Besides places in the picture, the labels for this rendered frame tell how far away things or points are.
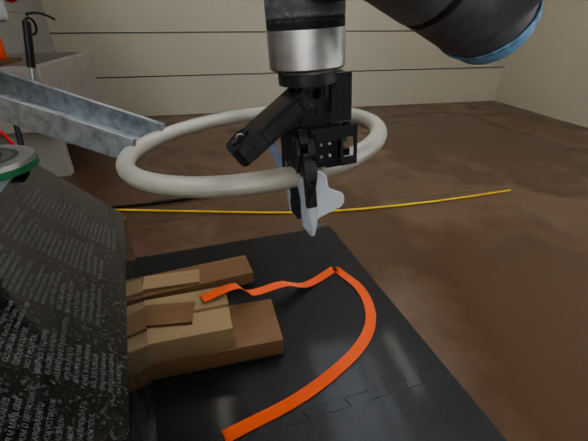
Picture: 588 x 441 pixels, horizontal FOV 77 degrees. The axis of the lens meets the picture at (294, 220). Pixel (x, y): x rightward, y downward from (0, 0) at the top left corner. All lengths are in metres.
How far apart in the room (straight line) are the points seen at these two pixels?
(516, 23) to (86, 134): 0.69
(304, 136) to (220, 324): 1.03
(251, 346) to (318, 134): 1.09
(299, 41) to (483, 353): 1.48
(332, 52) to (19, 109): 0.62
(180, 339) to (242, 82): 4.34
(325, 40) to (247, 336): 1.21
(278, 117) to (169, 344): 1.08
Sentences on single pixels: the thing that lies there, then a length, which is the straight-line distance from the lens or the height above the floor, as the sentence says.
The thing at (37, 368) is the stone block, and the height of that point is 0.73.
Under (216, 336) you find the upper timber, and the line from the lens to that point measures 1.39.
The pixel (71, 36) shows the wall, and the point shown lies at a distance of 5.52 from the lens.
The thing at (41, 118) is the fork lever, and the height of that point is 0.99.
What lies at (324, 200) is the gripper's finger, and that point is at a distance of 0.49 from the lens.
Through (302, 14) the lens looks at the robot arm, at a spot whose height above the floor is 1.16.
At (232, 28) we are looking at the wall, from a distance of 5.28.
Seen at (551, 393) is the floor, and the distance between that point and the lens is 1.69.
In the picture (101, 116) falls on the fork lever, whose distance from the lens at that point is 0.91.
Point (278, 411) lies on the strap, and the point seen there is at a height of 0.02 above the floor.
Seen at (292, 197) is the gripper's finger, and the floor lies 0.93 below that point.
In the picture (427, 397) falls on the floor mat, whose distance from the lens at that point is 1.47.
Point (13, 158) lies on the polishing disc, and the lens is 1.06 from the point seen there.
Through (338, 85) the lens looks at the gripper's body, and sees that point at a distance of 0.48.
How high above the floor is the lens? 1.16
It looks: 29 degrees down
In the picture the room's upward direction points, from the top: straight up
